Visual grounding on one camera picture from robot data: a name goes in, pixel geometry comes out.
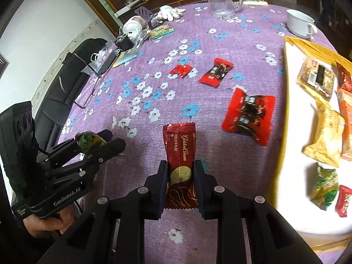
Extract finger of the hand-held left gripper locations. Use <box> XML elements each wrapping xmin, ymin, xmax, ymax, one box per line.
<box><xmin>37</xmin><ymin>130</ymin><xmax>113</xmax><ymax>162</ymax></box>
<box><xmin>47</xmin><ymin>138</ymin><xmax>126</xmax><ymax>181</ymax></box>

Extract white ceramic cup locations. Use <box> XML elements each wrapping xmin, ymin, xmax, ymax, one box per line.
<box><xmin>286</xmin><ymin>9</ymin><xmax>318</xmax><ymax>39</ymax></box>

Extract blue yellow packet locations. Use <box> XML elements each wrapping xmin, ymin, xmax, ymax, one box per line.
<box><xmin>113</xmin><ymin>48</ymin><xmax>138</xmax><ymax>68</ymax></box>

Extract purple floral tablecloth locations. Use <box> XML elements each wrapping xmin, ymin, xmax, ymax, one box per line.
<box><xmin>59</xmin><ymin>3</ymin><xmax>341</xmax><ymax>264</ymax></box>

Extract clear plastic bag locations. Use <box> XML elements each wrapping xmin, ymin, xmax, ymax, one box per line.
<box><xmin>132</xmin><ymin>30</ymin><xmax>150</xmax><ymax>46</ymax></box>

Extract large red snack packet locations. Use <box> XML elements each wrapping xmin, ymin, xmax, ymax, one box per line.
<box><xmin>222</xmin><ymin>87</ymin><xmax>276</xmax><ymax>146</ymax></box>

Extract dark red snack bar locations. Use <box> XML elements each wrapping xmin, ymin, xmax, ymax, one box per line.
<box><xmin>162</xmin><ymin>122</ymin><xmax>199</xmax><ymax>209</ymax></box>

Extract clear cracker packet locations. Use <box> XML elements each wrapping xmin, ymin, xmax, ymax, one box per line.
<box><xmin>296</xmin><ymin>57</ymin><xmax>336</xmax><ymax>101</ymax></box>

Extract orange cracker packet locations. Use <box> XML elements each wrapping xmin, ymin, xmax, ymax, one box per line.
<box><xmin>337</xmin><ymin>88</ymin><xmax>352</xmax><ymax>160</ymax></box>

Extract green snack packet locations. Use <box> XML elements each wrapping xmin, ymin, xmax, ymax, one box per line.
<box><xmin>310</xmin><ymin>165</ymin><xmax>339</xmax><ymax>211</ymax></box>

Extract red black snack packet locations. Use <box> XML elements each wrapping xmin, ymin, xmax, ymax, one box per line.
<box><xmin>198</xmin><ymin>58</ymin><xmax>234</xmax><ymax>88</ymax></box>

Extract small black box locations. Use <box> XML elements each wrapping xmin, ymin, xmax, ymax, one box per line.
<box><xmin>114</xmin><ymin>37</ymin><xmax>135</xmax><ymax>51</ymax></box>

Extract green candy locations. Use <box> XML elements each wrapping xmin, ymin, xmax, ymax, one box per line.
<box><xmin>75</xmin><ymin>132</ymin><xmax>108</xmax><ymax>152</ymax></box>

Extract white jar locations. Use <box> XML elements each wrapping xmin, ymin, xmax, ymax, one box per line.
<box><xmin>123</xmin><ymin>16</ymin><xmax>149</xmax><ymax>33</ymax></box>

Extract red gold snack packet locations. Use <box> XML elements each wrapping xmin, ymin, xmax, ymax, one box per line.
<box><xmin>336</xmin><ymin>63</ymin><xmax>352</xmax><ymax>92</ymax></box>

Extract small red candy wrapper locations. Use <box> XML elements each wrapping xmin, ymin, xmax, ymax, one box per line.
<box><xmin>169</xmin><ymin>64</ymin><xmax>193</xmax><ymax>78</ymax></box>

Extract black chair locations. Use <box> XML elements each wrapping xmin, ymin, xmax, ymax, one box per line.
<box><xmin>33</xmin><ymin>38</ymin><xmax>110</xmax><ymax>149</ymax></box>

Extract green flat packet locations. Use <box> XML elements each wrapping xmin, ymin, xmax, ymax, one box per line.
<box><xmin>148</xmin><ymin>24</ymin><xmax>175</xmax><ymax>39</ymax></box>

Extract yellow-taped cardboard box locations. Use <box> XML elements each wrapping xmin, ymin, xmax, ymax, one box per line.
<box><xmin>271</xmin><ymin>36</ymin><xmax>352</xmax><ymax>253</ymax></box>

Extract wire-frame eyeglasses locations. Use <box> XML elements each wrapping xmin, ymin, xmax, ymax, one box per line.
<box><xmin>59</xmin><ymin>53</ymin><xmax>110</xmax><ymax>109</ymax></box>

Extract white glove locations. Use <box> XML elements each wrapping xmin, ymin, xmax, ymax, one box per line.
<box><xmin>152</xmin><ymin>5</ymin><xmax>186</xmax><ymax>22</ymax></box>

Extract person's left hand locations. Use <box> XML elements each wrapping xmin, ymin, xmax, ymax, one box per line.
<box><xmin>22</xmin><ymin>210</ymin><xmax>76</xmax><ymax>238</ymax></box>

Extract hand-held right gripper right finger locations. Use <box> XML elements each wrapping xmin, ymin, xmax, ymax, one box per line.
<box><xmin>194</xmin><ymin>159</ymin><xmax>322</xmax><ymax>264</ymax></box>

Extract yellow snack packet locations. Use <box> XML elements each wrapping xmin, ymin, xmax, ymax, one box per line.
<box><xmin>303</xmin><ymin>100</ymin><xmax>346</xmax><ymax>168</ymax></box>

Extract grey slotted stand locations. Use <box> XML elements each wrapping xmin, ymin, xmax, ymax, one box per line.
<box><xmin>135</xmin><ymin>6</ymin><xmax>153</xmax><ymax>28</ymax></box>

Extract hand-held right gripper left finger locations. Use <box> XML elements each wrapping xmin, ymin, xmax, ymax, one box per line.
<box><xmin>38</xmin><ymin>161</ymin><xmax>169</xmax><ymax>264</ymax></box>

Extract small red candy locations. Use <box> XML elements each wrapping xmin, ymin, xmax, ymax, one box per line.
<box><xmin>336</xmin><ymin>185</ymin><xmax>352</xmax><ymax>218</ymax></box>

